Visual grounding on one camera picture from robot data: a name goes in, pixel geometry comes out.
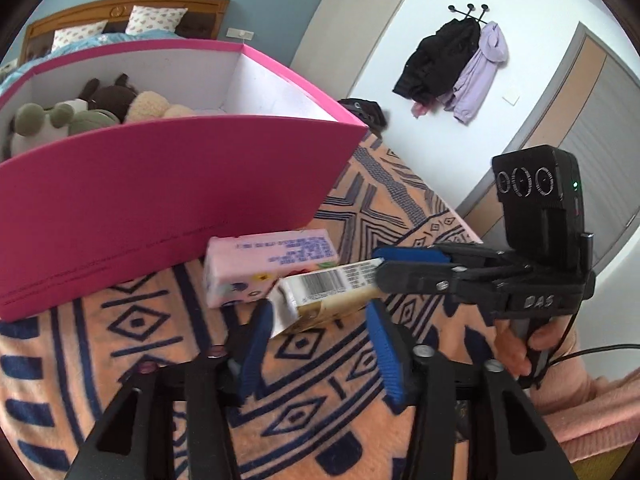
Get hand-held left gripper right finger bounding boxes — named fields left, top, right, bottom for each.
left=365, top=300, right=576, bottom=480

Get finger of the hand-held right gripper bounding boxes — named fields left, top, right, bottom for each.
left=375, top=259, right=526, bottom=316
left=372, top=244, right=531, bottom=273

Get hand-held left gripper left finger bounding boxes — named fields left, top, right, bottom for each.
left=65, top=300, right=276, bottom=480

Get cream tissue pack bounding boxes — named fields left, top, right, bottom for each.
left=269, top=258, right=386, bottom=337

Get pink tissue pack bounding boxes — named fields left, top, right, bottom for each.
left=203, top=228, right=340, bottom=309

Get pink cardboard box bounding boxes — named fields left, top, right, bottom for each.
left=0, top=39, right=370, bottom=322

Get cream plush bear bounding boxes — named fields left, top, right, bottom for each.
left=124, top=91, right=197, bottom=123

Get green plush toy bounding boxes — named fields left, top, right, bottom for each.
left=10, top=102, right=121, bottom=158

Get dark brown teddy bear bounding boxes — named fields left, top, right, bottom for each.
left=80, top=74, right=140, bottom=121

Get person's right forearm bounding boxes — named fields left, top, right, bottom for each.
left=530, top=355, right=640, bottom=461

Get person's right hand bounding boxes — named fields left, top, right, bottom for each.
left=495, top=317, right=576, bottom=388

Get orange patterned blanket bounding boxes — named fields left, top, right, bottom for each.
left=0, top=132, right=531, bottom=480

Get grey framed door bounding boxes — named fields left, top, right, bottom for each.
left=457, top=22, right=640, bottom=271

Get purple hoodie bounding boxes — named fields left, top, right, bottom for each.
left=445, top=21, right=508, bottom=124

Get black jacket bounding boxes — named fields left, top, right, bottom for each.
left=392, top=19, right=481, bottom=106

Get white spotted pillow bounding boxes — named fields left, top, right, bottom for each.
left=51, top=20, right=108, bottom=52
left=125, top=5, right=188, bottom=37

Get blue floral duvet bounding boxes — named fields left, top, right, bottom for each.
left=0, top=32, right=176, bottom=91

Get wooden bed headboard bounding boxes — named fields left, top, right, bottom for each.
left=22, top=0, right=231, bottom=58

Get black cable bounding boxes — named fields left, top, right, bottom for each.
left=542, top=342, right=640, bottom=391

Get black wall coat rack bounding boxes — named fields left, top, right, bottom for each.
left=448, top=4, right=492, bottom=23

